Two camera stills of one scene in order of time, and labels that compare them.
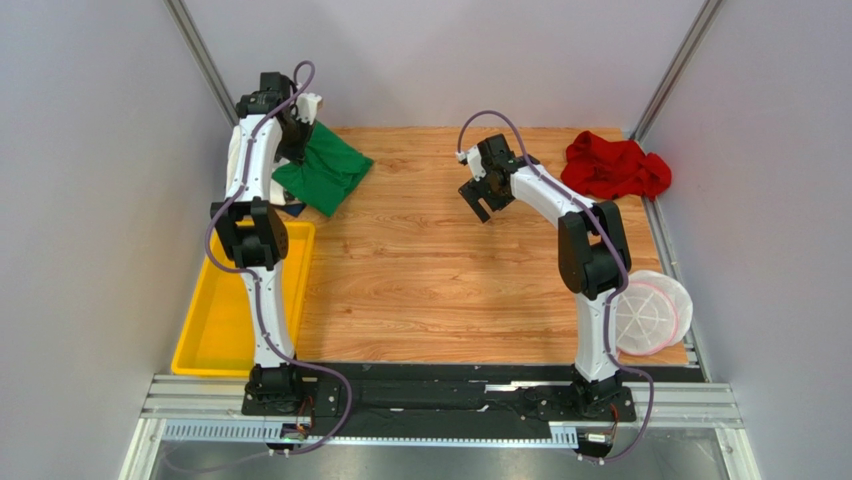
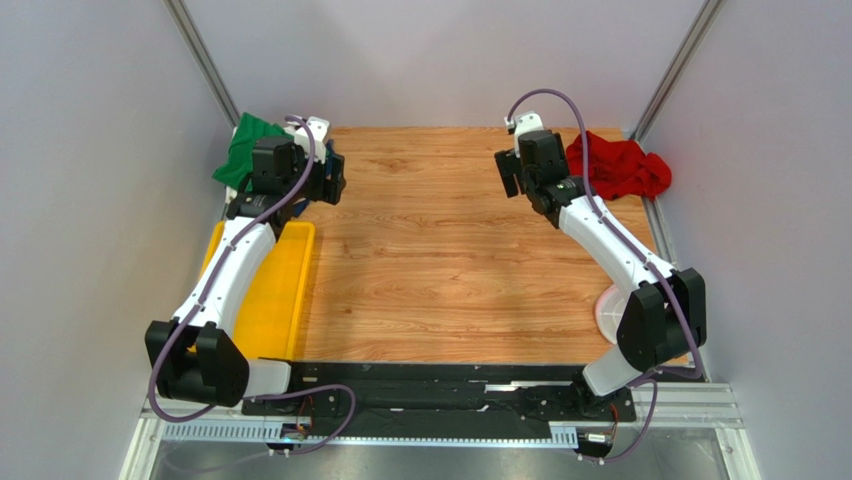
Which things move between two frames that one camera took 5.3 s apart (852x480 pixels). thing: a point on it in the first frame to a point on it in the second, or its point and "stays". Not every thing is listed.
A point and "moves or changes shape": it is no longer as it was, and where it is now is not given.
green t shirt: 328,173 moves or changes shape
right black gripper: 483,188 to 506,173
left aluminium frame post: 203,55 stays
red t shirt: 612,168 stays
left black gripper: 295,154 to 329,190
